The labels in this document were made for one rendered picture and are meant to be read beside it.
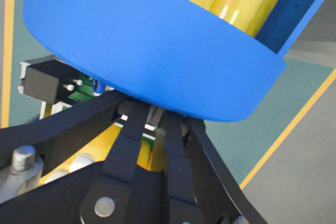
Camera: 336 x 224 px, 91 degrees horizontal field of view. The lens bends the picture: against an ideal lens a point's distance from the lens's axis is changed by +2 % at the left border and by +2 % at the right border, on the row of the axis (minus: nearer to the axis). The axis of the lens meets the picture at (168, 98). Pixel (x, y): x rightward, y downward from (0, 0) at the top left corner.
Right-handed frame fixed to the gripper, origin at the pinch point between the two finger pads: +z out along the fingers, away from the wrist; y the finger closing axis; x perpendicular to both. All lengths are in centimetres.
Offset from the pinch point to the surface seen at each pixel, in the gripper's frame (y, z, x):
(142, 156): 4.7, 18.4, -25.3
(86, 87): -17.2, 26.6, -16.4
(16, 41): -109, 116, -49
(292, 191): 191, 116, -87
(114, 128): -5.1, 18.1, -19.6
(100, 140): -6.3, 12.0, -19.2
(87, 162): -6.4, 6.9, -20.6
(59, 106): -23.0, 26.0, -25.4
